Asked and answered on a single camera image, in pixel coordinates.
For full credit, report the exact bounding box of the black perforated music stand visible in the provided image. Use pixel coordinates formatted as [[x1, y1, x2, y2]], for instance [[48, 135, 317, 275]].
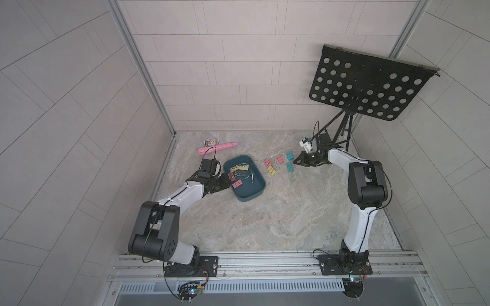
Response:
[[308, 44, 439, 150]]

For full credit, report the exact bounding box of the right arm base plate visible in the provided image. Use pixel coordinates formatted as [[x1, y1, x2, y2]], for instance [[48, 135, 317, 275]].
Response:
[[315, 249, 373, 276]]

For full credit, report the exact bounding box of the aluminium rail frame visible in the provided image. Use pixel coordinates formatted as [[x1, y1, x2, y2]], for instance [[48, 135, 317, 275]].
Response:
[[106, 250, 430, 284]]

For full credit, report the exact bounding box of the teal plastic storage box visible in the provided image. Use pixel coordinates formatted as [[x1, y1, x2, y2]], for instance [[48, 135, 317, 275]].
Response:
[[223, 155, 267, 202]]

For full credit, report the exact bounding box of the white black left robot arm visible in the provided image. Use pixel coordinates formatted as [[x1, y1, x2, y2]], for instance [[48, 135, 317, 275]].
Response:
[[128, 172, 231, 266]]

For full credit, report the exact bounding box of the colourful printed card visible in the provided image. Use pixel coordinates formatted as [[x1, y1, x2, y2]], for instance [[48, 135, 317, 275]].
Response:
[[204, 138, 220, 147]]

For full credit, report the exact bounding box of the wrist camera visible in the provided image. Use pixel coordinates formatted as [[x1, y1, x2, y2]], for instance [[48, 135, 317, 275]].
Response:
[[299, 133, 332, 153], [197, 158, 221, 179]]

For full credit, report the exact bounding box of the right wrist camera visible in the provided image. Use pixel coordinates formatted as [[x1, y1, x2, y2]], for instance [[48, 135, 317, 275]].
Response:
[[299, 133, 332, 153]]

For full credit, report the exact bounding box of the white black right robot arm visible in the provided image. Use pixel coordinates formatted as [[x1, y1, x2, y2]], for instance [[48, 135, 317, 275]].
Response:
[[293, 148, 391, 266]]

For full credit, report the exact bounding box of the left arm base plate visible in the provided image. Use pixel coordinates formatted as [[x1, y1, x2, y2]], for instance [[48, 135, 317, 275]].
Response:
[[164, 256, 219, 277]]

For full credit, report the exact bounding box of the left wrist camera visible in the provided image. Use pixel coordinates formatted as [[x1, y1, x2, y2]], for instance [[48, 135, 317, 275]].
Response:
[[197, 158, 221, 179]]

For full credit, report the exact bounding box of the pink plastic tube case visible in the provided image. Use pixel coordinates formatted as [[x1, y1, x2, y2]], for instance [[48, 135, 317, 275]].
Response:
[[198, 142, 238, 156]]

